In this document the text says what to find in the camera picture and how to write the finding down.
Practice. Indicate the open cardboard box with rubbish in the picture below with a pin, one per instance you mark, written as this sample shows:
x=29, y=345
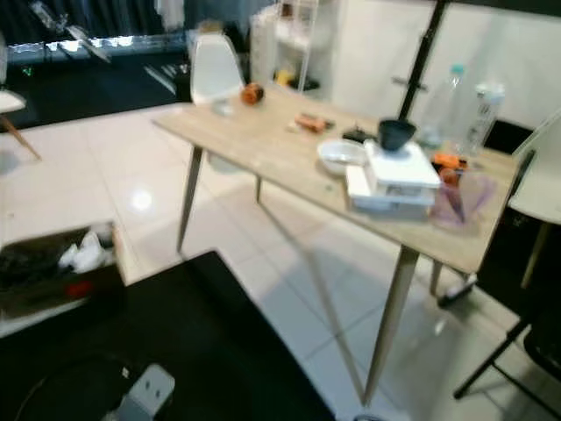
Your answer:
x=44, y=289

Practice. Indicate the white crumpled plastic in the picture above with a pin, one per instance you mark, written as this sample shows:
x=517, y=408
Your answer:
x=86, y=253

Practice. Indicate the small clear glass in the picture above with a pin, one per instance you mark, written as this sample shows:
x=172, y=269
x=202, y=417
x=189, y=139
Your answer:
x=223, y=108

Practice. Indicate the small orange round container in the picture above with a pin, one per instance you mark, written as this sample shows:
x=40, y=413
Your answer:
x=252, y=95

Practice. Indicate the light wooden table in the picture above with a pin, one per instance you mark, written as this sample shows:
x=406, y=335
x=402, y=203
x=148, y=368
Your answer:
x=272, y=140

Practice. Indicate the white shelf unit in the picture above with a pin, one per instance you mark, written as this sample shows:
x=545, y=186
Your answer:
x=267, y=39

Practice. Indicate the orange brown snack packet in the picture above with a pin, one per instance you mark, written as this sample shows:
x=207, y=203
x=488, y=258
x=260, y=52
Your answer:
x=314, y=123

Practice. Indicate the white bowl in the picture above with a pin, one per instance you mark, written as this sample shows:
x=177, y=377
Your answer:
x=342, y=158

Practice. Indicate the small black object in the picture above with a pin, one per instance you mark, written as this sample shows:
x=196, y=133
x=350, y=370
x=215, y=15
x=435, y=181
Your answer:
x=357, y=134

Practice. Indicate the white stacked box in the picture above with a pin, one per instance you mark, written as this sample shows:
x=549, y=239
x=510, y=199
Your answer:
x=399, y=171

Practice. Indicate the black cup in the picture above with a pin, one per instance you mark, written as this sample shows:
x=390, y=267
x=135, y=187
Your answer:
x=396, y=134

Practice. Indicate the black tripod pole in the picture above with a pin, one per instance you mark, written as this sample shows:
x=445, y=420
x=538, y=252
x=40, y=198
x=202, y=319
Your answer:
x=422, y=57

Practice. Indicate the clear bottle teal cap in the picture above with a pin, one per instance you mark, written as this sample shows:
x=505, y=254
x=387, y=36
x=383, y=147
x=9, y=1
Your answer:
x=443, y=110

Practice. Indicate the black white power adapter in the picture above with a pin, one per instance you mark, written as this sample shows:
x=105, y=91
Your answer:
x=458, y=289

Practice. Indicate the pink clear plastic container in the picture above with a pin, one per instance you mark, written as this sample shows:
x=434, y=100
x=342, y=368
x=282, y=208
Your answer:
x=469, y=202

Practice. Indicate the whitish tall bottle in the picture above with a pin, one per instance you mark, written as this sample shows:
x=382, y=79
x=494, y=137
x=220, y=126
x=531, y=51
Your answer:
x=484, y=118

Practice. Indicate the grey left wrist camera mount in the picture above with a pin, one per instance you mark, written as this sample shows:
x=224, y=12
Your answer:
x=147, y=395

